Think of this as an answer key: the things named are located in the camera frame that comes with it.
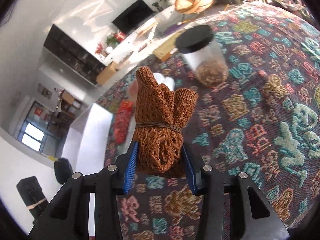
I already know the white low tv console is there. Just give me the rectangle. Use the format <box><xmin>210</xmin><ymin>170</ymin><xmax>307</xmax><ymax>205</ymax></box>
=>
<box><xmin>103</xmin><ymin>5</ymin><xmax>182</xmax><ymax>66</ymax></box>

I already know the white cloth bundle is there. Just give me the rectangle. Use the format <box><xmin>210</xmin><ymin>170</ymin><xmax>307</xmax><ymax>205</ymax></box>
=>
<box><xmin>153</xmin><ymin>73</ymin><xmax>175</xmax><ymax>90</ymax></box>

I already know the flat yellow board box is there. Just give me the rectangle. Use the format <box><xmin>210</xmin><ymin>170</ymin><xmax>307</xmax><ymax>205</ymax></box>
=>
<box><xmin>152</xmin><ymin>30</ymin><xmax>184</xmax><ymax>62</ymax></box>

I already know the black flat television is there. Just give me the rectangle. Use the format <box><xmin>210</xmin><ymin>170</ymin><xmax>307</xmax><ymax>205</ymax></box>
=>
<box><xmin>112</xmin><ymin>0</ymin><xmax>153</xmax><ymax>34</ymax></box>

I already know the red flower arrangement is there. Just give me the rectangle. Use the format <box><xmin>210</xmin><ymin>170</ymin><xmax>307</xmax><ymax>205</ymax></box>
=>
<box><xmin>95</xmin><ymin>42</ymin><xmax>107</xmax><ymax>56</ymax></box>

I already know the brown cardboard box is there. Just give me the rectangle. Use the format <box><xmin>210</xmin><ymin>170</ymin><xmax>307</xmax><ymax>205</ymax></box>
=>
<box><xmin>97</xmin><ymin>61</ymin><xmax>118</xmax><ymax>86</ymax></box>

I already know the red mesh gift bag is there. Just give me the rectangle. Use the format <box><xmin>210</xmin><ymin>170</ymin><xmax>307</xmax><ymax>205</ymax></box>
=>
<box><xmin>114</xmin><ymin>100</ymin><xmax>133</xmax><ymax>144</ymax></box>

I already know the dark glass display cabinet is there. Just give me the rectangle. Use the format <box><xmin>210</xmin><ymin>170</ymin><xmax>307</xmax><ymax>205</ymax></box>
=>
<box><xmin>44</xmin><ymin>24</ymin><xmax>106</xmax><ymax>85</ymax></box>

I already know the wooden side table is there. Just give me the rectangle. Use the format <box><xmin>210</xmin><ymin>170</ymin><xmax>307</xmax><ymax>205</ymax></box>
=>
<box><xmin>56</xmin><ymin>89</ymin><xmax>82</xmax><ymax>119</ymax></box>

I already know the white cardboard storage box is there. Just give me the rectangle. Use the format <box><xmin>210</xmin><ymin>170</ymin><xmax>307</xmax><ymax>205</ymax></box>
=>
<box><xmin>61</xmin><ymin>103</ymin><xmax>113</xmax><ymax>238</ymax></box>

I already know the clear jar black lid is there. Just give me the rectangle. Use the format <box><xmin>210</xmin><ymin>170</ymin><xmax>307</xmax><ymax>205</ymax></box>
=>
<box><xmin>175</xmin><ymin>25</ymin><xmax>229</xmax><ymax>87</ymax></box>

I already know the colourful patterned woven rug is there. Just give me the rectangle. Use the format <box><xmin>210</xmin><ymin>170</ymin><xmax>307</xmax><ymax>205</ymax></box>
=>
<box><xmin>97</xmin><ymin>3</ymin><xmax>319</xmax><ymax>239</ymax></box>

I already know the brown knitted cloth bundle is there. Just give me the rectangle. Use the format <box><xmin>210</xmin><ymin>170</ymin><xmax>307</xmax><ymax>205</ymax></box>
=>
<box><xmin>132</xmin><ymin>67</ymin><xmax>198</xmax><ymax>178</ymax></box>

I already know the small dark potted plant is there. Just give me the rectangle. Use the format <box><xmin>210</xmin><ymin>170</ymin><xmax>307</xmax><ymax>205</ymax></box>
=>
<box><xmin>152</xmin><ymin>2</ymin><xmax>163</xmax><ymax>12</ymax></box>

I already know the black knit beanie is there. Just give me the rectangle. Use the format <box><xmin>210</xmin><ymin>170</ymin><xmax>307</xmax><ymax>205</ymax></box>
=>
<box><xmin>54</xmin><ymin>158</ymin><xmax>73</xmax><ymax>185</ymax></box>

